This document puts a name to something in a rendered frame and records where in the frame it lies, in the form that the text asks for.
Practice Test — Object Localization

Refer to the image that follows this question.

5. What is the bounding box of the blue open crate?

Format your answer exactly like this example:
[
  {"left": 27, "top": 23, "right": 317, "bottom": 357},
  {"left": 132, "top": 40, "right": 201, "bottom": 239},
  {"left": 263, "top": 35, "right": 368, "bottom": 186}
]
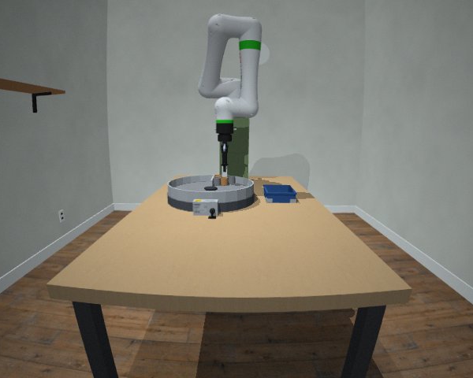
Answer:
[{"left": 263, "top": 184, "right": 297, "bottom": 203}]

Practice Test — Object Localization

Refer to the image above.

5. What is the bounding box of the grey round turntable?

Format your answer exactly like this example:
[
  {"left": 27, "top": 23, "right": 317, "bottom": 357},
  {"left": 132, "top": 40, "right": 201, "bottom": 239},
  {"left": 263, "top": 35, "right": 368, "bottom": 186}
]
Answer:
[{"left": 167, "top": 175, "right": 255, "bottom": 219}]

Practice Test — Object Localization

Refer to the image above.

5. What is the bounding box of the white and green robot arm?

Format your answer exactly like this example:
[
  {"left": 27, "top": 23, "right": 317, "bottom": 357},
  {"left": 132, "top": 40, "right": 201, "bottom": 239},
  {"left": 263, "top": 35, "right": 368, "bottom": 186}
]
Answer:
[{"left": 198, "top": 14, "right": 262, "bottom": 135}]

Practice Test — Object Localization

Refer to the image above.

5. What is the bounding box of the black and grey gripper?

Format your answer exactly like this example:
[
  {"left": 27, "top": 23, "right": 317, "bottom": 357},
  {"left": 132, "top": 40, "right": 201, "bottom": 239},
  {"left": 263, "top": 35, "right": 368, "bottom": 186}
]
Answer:
[{"left": 218, "top": 134, "right": 232, "bottom": 177}]

